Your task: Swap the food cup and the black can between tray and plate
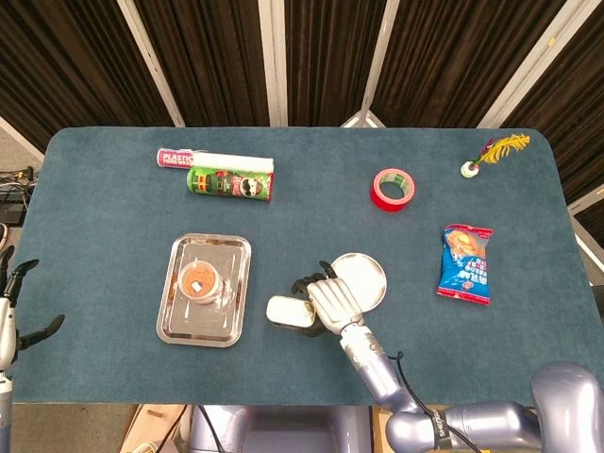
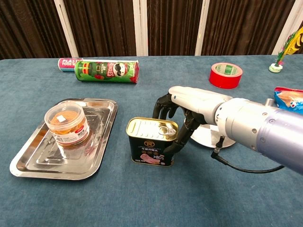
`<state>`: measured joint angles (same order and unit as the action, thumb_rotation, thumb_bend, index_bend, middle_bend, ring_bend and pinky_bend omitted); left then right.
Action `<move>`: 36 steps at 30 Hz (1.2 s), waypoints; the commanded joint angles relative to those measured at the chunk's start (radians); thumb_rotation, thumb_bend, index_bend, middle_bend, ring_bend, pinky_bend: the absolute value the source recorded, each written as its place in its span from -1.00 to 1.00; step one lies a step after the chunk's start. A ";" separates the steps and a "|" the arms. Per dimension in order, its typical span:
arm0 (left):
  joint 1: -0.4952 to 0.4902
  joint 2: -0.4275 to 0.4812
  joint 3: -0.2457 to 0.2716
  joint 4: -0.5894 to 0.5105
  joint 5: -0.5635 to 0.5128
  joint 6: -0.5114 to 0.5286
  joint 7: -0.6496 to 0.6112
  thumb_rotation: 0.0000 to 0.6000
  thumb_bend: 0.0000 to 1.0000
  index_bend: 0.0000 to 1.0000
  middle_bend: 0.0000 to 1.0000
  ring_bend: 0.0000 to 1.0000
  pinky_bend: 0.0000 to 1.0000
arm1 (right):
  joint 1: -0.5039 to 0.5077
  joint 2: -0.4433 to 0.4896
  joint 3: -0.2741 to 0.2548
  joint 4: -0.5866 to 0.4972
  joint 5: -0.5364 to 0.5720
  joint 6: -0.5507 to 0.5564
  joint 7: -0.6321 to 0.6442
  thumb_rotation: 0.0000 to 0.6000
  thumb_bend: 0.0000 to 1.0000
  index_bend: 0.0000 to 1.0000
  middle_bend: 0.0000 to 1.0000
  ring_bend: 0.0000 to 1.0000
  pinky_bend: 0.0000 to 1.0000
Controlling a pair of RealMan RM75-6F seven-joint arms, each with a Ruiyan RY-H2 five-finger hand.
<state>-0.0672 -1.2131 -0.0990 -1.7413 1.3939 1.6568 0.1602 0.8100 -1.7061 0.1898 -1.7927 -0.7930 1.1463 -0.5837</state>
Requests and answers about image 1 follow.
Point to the blue felt table cover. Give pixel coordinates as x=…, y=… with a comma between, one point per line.
x=307, y=222

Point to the white frame bar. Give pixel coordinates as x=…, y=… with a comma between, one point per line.
x=528, y=71
x=151, y=61
x=273, y=61
x=373, y=71

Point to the green Pringles can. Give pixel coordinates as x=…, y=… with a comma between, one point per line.
x=226, y=185

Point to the round metal plate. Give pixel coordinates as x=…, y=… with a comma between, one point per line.
x=368, y=278

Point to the lavender robot base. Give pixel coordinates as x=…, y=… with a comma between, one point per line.
x=283, y=429

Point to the red tape roll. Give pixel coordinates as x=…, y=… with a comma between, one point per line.
x=377, y=196

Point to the yellow sardine tin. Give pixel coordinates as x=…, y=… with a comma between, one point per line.
x=288, y=309

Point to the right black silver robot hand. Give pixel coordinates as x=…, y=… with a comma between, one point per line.
x=335, y=304

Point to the rectangular stainless steel tray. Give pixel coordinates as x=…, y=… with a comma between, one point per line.
x=212, y=325

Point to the brown cardboard box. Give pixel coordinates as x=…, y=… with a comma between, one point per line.
x=380, y=434

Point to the blue red snack bag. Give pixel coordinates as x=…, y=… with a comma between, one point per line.
x=464, y=264

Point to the dark pleated curtain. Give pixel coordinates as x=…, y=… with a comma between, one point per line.
x=71, y=47

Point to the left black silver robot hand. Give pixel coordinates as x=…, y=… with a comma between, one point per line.
x=7, y=321

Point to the light wooden crate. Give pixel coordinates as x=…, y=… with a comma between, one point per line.
x=151, y=424

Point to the yellow feather shuttlecock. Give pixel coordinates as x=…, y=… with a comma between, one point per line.
x=500, y=148

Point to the pink white plastic wrap box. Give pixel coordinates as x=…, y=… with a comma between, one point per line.
x=212, y=159

